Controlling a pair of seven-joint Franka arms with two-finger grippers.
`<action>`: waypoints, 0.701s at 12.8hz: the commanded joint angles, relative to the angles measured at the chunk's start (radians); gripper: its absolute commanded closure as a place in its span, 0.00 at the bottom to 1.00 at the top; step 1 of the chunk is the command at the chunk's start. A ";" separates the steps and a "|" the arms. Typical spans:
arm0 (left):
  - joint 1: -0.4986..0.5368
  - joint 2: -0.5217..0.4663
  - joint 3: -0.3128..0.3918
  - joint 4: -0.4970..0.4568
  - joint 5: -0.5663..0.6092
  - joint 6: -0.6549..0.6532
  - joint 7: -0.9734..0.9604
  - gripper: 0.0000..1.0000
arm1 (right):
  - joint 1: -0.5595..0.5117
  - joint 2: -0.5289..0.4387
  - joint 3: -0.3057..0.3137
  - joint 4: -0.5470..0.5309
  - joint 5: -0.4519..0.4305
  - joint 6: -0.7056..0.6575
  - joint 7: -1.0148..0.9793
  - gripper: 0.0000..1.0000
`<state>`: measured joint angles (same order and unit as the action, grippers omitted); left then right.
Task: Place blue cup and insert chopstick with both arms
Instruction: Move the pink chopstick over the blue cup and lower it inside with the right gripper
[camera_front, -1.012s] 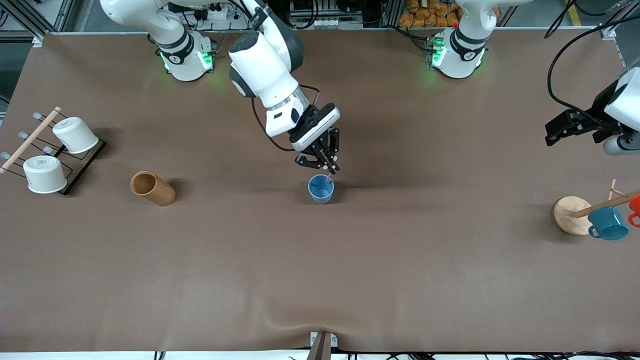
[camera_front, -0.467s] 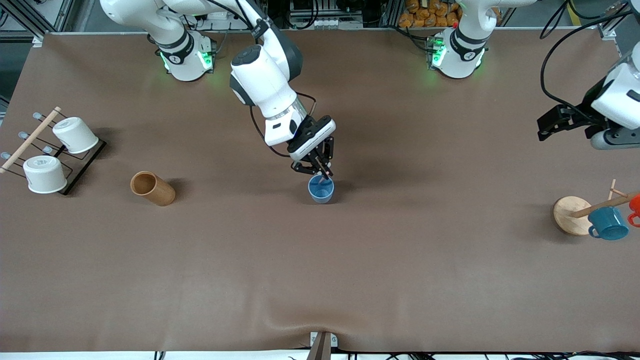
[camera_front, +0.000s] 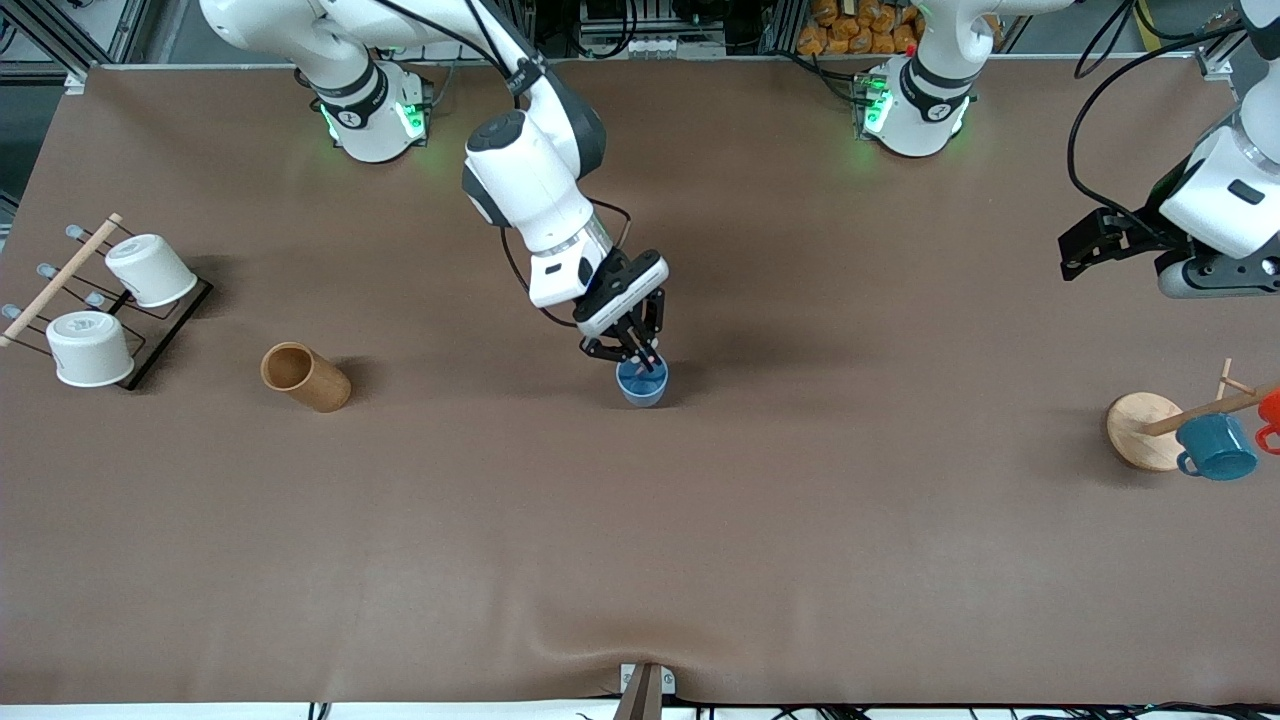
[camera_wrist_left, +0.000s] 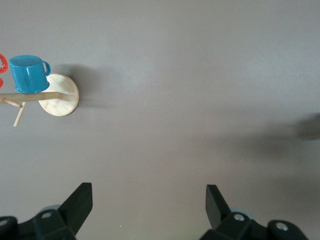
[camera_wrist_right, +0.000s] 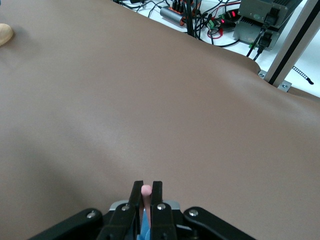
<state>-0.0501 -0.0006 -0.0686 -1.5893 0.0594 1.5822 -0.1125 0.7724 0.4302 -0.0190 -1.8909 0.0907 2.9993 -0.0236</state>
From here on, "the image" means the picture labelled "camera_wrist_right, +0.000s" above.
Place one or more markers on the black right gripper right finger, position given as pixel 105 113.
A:
pixel 162 222

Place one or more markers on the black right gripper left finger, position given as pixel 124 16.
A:
pixel 120 222

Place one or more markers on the light blue plastic cup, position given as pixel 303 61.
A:
pixel 143 231

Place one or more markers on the brown leather table mat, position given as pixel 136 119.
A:
pixel 150 112

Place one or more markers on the black zip tie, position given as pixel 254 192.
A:
pixel 303 75

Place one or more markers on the silver metal adapter box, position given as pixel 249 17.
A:
pixel 171 15

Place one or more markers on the red lit circuit module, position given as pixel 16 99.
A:
pixel 222 21

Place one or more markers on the orange black connector block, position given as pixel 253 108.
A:
pixel 181 5

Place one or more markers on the wooden mug tree stand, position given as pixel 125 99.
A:
pixel 5 33

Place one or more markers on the grey power supply box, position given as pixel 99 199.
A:
pixel 260 15

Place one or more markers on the silver corner bracket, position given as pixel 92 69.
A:
pixel 284 86
pixel 262 74

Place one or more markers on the aluminium camera mount post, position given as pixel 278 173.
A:
pixel 290 45

